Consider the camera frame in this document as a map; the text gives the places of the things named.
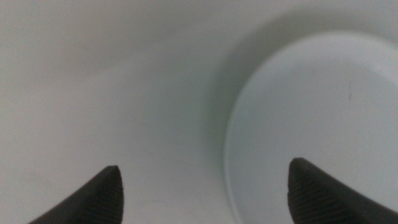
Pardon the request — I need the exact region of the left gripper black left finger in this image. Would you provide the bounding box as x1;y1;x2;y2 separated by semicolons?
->
27;165;125;224

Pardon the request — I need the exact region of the white shallow bowl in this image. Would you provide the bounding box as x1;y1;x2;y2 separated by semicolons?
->
223;30;398;224

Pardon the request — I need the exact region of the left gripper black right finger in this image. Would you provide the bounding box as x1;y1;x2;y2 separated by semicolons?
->
287;157;398;224

